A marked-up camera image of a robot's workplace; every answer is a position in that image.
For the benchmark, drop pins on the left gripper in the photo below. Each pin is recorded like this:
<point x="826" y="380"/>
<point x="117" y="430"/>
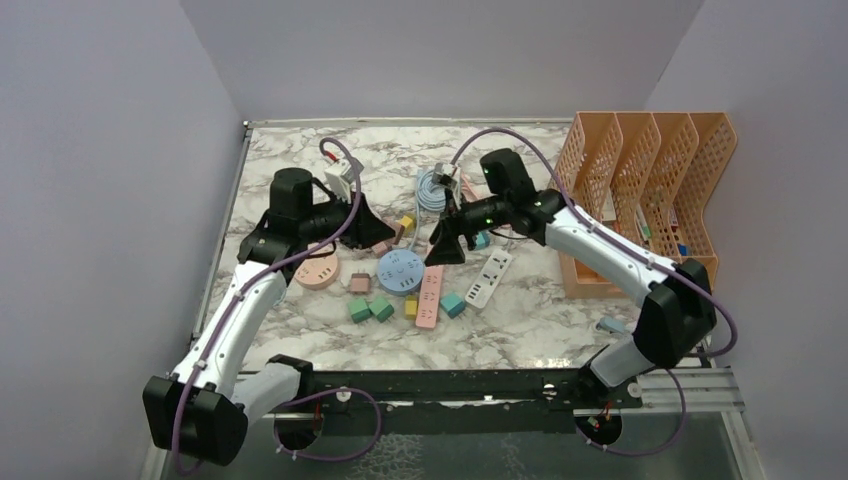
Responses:
<point x="366" y="228"/>

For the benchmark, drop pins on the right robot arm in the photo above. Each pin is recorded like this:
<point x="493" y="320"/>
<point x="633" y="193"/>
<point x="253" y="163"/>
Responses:
<point x="676" y="311"/>

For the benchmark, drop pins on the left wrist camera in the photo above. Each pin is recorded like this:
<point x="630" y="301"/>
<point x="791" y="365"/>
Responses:
<point x="340" y="177"/>

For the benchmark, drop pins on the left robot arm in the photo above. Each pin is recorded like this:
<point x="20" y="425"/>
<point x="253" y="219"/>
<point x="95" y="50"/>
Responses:
<point x="200" y="409"/>

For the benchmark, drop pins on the orange plastic file rack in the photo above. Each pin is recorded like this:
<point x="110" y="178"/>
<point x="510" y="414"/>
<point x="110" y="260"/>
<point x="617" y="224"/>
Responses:
<point x="649" y="176"/>

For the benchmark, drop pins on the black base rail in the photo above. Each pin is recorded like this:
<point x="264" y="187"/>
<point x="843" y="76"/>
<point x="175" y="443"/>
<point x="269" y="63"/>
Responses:
<point x="360" y="403"/>

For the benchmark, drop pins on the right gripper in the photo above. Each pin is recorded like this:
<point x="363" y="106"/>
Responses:
<point x="447" y="247"/>

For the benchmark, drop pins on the pink brown plug adapter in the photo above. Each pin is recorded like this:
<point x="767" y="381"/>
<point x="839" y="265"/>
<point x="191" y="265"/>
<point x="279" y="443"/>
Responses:
<point x="360" y="283"/>

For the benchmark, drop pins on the blue round power strip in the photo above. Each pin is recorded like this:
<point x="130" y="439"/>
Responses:
<point x="400" y="272"/>

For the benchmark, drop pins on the green plug adapter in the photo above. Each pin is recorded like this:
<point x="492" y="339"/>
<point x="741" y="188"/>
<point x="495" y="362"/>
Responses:
<point x="381" y="309"/>
<point x="359" y="310"/>

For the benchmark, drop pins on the teal plug adapter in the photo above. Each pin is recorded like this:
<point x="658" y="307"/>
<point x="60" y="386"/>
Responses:
<point x="481" y="241"/>
<point x="452" y="304"/>

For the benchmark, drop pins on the pink round power strip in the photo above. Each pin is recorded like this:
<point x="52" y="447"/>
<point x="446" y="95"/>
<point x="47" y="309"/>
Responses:
<point x="318" y="273"/>

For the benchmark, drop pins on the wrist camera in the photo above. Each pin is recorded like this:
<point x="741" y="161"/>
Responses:
<point x="447" y="176"/>
<point x="340" y="177"/>

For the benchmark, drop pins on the white power strip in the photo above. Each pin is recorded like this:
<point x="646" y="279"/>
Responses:
<point x="483" y="287"/>

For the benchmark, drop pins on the pink long power strip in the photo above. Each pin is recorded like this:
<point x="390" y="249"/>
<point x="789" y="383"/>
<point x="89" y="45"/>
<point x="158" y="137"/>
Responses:
<point x="429" y="298"/>

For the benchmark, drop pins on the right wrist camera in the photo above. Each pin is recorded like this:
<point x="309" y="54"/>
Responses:
<point x="447" y="176"/>

